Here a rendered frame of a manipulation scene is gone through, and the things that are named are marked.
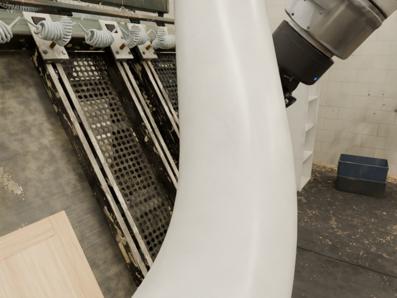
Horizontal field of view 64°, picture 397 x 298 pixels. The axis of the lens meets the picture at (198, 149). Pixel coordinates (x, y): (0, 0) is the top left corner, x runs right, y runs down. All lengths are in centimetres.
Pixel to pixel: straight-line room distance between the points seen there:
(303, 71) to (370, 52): 520
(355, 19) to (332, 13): 2
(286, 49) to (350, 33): 6
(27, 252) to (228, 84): 99
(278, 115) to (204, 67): 4
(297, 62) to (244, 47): 20
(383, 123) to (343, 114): 58
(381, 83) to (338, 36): 521
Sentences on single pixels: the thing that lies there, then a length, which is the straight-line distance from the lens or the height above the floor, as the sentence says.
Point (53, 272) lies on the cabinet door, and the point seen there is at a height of 116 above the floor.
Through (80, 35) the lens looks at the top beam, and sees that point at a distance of 145.
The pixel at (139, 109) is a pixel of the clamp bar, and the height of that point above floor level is 157.
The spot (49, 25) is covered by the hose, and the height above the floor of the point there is 189.
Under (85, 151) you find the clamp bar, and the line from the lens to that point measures 121.
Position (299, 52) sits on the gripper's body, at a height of 180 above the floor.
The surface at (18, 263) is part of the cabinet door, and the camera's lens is 109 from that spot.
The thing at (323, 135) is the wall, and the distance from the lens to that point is 578.
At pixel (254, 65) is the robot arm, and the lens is 16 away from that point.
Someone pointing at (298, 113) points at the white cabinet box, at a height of 108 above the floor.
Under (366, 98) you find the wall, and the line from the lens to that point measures 560.
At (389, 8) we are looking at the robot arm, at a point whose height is 184.
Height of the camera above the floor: 179
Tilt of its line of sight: 16 degrees down
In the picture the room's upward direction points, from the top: straight up
